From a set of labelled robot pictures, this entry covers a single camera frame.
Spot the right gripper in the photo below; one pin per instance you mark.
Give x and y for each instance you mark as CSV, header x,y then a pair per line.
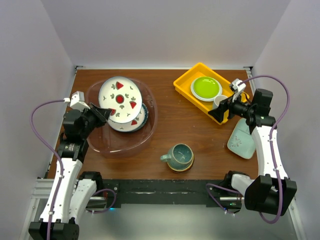
x,y
218,113

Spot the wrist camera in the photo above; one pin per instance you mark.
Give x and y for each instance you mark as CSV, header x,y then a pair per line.
x,y
77,101
237,86

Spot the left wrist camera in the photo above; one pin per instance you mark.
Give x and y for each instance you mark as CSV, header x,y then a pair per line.
x,y
77,101

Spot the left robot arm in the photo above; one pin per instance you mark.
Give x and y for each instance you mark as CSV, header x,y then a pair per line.
x,y
71,190

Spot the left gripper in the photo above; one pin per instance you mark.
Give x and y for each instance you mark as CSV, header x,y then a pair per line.
x,y
101,114

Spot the clear plastic bin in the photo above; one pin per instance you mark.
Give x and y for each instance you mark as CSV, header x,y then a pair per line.
x,y
114,144

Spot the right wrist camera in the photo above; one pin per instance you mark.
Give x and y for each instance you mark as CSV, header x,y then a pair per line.
x,y
237,86

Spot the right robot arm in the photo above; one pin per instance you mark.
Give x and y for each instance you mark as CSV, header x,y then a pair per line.
x,y
272,191

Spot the blue floral plate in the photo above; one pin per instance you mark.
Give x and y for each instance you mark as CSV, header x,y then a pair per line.
x,y
145,115

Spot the yellow plastic tray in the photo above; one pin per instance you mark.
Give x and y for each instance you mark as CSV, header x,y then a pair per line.
x,y
183,86

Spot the pale green rectangular dish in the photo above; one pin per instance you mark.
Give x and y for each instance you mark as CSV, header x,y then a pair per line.
x,y
241,142

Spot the teal glazed mug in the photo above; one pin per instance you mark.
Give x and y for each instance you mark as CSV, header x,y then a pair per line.
x,y
180,155

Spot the light blue mug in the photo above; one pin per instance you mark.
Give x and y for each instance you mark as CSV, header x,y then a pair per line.
x,y
217,101

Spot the pale blue rimmed plate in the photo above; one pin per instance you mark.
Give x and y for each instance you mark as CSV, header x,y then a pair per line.
x,y
193,93

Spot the lime green plate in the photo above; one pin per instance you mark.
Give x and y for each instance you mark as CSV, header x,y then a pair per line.
x,y
206,87

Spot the watermelon pattern plate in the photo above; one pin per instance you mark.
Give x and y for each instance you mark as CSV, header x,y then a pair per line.
x,y
123,97
129,126

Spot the yellow rimmed dark bowl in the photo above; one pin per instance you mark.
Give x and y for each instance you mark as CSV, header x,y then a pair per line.
x,y
182,170

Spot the aluminium frame rail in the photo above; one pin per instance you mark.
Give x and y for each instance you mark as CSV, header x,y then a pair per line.
x,y
39,198

